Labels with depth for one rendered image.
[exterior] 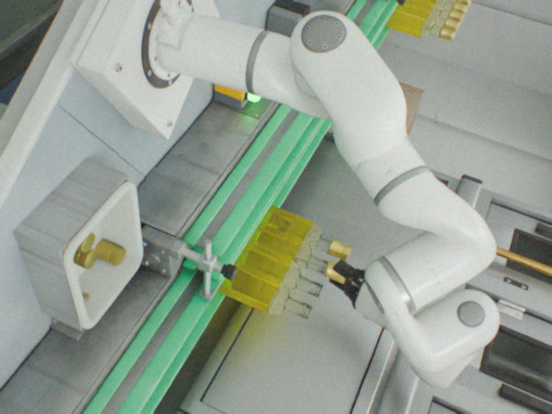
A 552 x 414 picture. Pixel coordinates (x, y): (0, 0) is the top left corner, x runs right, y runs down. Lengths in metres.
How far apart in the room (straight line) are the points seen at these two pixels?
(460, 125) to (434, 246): 6.08
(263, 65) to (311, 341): 0.67
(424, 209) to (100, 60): 0.47
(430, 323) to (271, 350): 0.52
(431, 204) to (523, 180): 5.78
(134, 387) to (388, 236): 0.79
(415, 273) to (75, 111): 0.54
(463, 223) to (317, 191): 0.90
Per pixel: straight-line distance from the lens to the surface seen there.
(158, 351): 1.14
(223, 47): 0.92
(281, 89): 0.91
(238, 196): 1.23
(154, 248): 1.14
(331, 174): 1.72
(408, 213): 0.80
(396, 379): 1.36
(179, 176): 1.24
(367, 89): 0.77
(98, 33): 0.92
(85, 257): 1.02
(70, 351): 1.14
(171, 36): 0.95
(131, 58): 0.93
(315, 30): 0.82
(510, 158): 6.74
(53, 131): 0.94
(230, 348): 1.34
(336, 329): 1.38
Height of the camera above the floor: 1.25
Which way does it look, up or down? 12 degrees down
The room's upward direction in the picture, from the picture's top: 112 degrees clockwise
